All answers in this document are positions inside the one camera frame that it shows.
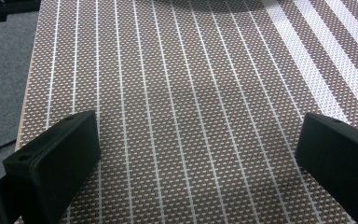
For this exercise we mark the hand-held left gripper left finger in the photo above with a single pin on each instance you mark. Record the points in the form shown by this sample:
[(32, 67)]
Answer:
[(52, 161)]

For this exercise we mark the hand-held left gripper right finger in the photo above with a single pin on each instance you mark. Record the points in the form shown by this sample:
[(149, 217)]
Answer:
[(338, 161)]

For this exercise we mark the brown striped woven mat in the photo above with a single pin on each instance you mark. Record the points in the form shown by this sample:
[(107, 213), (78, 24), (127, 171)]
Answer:
[(192, 102)]

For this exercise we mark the dark object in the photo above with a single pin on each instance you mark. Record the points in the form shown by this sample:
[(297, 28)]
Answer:
[(3, 9)]

